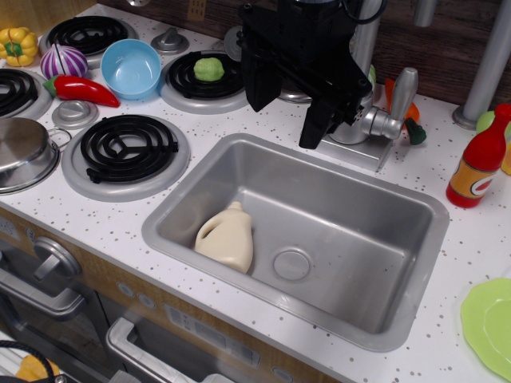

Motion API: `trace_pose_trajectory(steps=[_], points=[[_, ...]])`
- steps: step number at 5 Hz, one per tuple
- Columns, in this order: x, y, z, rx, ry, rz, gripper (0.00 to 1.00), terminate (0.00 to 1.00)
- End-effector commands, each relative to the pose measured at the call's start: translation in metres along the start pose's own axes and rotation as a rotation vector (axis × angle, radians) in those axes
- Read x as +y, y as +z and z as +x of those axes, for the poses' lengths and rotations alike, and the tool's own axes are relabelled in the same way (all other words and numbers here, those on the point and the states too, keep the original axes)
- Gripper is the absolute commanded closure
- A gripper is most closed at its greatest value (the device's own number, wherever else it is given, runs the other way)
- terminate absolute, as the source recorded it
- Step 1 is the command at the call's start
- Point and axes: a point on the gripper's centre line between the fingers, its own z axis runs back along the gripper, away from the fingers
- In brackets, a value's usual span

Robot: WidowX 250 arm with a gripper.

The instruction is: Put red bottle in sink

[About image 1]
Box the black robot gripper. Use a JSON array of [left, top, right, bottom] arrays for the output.
[[238, 1, 370, 149]]

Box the red toy ketchup bottle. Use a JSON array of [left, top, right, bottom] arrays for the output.
[[446, 104, 510, 208]]

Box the grey toy sink basin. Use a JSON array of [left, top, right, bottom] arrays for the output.
[[142, 133, 450, 352]]

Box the silver pot lid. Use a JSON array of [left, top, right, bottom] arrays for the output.
[[279, 89, 311, 104]]

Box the silver toy faucet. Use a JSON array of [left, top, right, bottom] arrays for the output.
[[317, 17, 418, 172]]

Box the green toy lettuce ball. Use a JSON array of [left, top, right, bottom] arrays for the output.
[[193, 57, 224, 82]]

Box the back right black burner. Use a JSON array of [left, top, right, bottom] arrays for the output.
[[158, 50, 248, 115]]

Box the black burner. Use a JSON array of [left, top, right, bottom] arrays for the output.
[[1, 69, 53, 120], [39, 16, 138, 69], [158, 50, 248, 115], [62, 115, 191, 203]]

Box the toy carrot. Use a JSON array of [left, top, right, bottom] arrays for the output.
[[384, 78, 426, 145]]

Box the grey stove knob back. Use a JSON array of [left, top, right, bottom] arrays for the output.
[[150, 27, 189, 55]]

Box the grey stove knob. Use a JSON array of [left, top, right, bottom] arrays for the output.
[[150, 27, 189, 55], [52, 101, 99, 130]]

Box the cream toy detergent jug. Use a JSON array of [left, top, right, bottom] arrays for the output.
[[194, 201, 254, 274]]

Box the light blue plastic bowl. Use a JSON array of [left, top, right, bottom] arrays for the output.
[[100, 39, 161, 101]]

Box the front right black burner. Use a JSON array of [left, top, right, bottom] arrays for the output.
[[62, 115, 191, 203]]

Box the green toy pear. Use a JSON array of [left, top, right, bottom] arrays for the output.
[[476, 111, 495, 134]]

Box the back left black burner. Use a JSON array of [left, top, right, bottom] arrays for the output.
[[39, 16, 138, 69]]

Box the grey stove knob front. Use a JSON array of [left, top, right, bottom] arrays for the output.
[[52, 101, 99, 130]]

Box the red toy chili pepper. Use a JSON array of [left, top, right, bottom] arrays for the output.
[[43, 75, 121, 108]]

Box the orange toy fruit slice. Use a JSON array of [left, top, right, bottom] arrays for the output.
[[501, 137, 511, 176]]

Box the purple toy onion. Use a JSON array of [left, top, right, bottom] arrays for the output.
[[40, 43, 89, 79]]

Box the front left black burner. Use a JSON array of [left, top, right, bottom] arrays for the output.
[[1, 69, 53, 120]]

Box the stainless steel pot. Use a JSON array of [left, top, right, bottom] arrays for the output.
[[1, 117, 72, 195]]

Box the yellow toy bell pepper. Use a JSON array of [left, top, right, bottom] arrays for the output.
[[1, 27, 38, 67]]

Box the light green plastic plate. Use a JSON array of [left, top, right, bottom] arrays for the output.
[[461, 278, 510, 381]]

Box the grey oven knob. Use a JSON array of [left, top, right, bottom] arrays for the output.
[[34, 236, 81, 282]]

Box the yellow toy piece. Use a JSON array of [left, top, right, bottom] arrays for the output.
[[15, 355, 48, 382]]

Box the grey metal post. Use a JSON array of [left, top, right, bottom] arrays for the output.
[[453, 0, 510, 130]]

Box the grey dishwasher door handle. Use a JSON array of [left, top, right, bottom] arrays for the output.
[[105, 317, 224, 383]]

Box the grey oven door handle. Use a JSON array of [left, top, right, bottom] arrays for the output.
[[1, 269, 87, 322]]

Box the black cable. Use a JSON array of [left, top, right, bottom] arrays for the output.
[[0, 340, 61, 383]]

